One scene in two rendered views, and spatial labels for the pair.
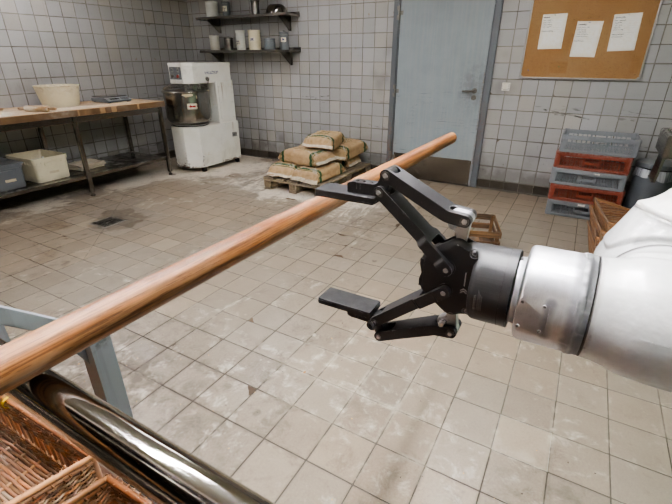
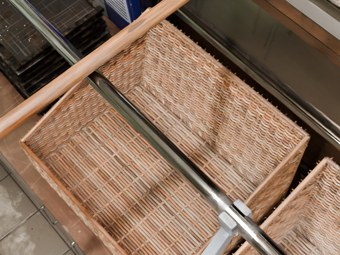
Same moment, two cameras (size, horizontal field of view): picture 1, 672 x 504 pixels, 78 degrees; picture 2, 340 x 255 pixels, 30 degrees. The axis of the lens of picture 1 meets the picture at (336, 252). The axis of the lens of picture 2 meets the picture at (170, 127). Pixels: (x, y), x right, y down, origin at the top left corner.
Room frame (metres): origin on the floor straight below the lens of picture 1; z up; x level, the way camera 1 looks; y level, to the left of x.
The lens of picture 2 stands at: (0.79, 0.67, 2.11)
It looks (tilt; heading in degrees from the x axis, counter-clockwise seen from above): 59 degrees down; 209
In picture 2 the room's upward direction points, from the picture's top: 11 degrees counter-clockwise
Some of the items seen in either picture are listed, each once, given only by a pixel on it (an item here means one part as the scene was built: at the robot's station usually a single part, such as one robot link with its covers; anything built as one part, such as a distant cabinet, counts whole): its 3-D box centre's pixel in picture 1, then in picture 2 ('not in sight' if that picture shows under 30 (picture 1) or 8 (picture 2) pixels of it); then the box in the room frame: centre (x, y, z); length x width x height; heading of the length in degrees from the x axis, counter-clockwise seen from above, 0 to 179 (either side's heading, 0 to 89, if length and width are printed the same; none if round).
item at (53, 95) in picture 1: (59, 95); not in sight; (4.73, 2.96, 1.01); 0.43 x 0.42 x 0.21; 150
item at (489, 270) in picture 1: (467, 278); not in sight; (0.36, -0.13, 1.19); 0.09 x 0.07 x 0.08; 60
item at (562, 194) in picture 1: (585, 190); not in sight; (3.84, -2.38, 0.23); 0.60 x 0.40 x 0.16; 60
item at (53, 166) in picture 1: (39, 165); not in sight; (4.31, 3.11, 0.35); 0.50 x 0.36 x 0.24; 62
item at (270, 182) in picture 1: (320, 175); not in sight; (4.99, 0.19, 0.07); 1.20 x 0.80 x 0.14; 150
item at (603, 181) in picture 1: (587, 174); not in sight; (3.85, -2.37, 0.38); 0.60 x 0.40 x 0.16; 58
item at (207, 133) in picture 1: (199, 116); not in sight; (5.77, 1.82, 0.66); 0.92 x 0.59 x 1.32; 150
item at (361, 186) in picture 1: (372, 179); not in sight; (0.41, -0.04, 1.27); 0.05 x 0.01 x 0.03; 60
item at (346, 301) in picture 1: (348, 301); not in sight; (0.43, -0.02, 1.12); 0.07 x 0.03 x 0.01; 60
